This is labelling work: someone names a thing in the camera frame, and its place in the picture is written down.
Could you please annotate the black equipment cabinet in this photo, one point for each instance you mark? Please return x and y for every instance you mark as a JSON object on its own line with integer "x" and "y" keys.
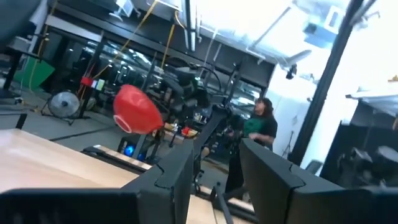
{"x": 357, "y": 149}

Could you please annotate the red tag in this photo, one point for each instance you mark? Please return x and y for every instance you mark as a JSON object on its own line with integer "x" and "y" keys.
{"x": 86, "y": 81}

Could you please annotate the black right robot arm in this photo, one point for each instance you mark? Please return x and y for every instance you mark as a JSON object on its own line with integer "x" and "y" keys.
{"x": 214, "y": 124}

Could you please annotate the person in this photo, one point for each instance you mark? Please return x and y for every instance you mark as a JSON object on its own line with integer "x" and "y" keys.
{"x": 259, "y": 126}

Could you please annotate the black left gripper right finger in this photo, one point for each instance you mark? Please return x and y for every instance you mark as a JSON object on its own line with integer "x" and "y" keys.
{"x": 267, "y": 186}

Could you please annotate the black metal post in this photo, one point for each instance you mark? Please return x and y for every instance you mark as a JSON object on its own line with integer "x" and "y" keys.
{"x": 326, "y": 81}

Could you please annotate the wooden table with black edge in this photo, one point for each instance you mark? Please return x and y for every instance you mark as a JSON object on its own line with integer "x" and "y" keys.
{"x": 118, "y": 157}

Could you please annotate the black aluminium table frame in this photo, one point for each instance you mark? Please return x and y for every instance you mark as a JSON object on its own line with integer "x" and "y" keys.
{"x": 222, "y": 202}

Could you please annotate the green board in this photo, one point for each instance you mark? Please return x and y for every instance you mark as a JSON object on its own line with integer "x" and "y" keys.
{"x": 34, "y": 73}

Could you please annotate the black ceiling camera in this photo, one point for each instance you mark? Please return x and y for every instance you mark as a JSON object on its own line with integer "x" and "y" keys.
{"x": 291, "y": 72}

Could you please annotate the round floor fan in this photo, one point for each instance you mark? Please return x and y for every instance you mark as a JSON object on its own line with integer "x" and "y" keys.
{"x": 63, "y": 104}

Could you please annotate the computer tower with blue light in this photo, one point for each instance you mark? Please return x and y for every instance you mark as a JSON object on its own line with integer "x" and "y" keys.
{"x": 129, "y": 151}

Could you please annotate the red bowl with floral inside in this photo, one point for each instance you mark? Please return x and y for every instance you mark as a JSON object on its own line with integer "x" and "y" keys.
{"x": 136, "y": 109}

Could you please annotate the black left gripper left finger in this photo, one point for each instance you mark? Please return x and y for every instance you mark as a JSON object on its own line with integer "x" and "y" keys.
{"x": 168, "y": 186}

